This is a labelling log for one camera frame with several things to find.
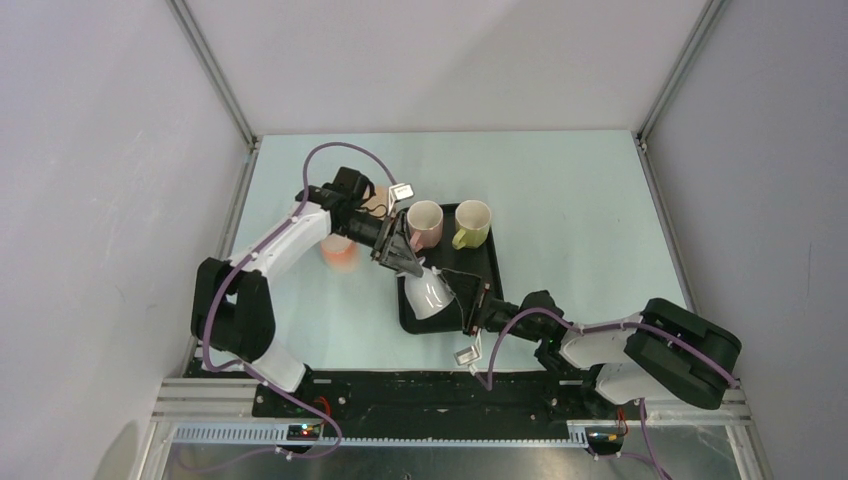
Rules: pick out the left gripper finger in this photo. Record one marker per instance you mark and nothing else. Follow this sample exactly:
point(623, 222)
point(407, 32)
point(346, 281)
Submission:
point(402, 236)
point(403, 262)

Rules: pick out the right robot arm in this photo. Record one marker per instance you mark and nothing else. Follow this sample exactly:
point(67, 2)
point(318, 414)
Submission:
point(662, 351)

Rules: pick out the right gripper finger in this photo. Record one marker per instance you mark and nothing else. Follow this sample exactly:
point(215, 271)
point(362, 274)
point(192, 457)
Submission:
point(461, 285)
point(451, 318)

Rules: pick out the pink mug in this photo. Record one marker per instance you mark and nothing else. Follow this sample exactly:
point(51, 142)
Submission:
point(425, 220)

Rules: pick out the yellow mug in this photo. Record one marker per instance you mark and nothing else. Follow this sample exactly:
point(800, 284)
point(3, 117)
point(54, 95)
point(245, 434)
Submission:
point(472, 222)

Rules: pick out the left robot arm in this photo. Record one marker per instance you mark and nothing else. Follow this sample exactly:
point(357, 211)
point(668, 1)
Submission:
point(232, 307)

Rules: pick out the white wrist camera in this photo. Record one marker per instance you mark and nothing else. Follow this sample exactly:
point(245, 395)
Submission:
point(470, 355)
point(398, 193)

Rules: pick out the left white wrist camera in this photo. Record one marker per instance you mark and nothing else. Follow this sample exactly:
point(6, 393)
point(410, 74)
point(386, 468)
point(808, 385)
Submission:
point(398, 193)

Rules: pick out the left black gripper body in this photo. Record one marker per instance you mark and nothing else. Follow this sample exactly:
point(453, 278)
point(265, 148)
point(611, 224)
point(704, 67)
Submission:
point(385, 240)

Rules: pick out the aluminium frame rail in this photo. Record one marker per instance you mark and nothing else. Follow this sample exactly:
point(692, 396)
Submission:
point(219, 409)

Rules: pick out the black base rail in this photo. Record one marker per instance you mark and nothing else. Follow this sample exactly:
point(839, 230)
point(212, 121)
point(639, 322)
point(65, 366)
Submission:
point(442, 405)

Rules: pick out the black rectangular tray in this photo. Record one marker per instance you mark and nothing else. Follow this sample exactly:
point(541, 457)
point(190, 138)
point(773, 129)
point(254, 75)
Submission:
point(481, 261)

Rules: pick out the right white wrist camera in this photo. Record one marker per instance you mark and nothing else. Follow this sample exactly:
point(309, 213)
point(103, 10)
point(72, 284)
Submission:
point(470, 355)

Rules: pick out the orange translucent cup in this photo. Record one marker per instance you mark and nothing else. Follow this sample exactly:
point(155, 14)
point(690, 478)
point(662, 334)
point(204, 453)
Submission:
point(340, 253)

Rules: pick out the clear glass mug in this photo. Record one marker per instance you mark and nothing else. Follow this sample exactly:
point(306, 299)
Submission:
point(428, 294)

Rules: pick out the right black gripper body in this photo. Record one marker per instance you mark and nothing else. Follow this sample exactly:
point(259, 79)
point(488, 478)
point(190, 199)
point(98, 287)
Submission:
point(487, 313)

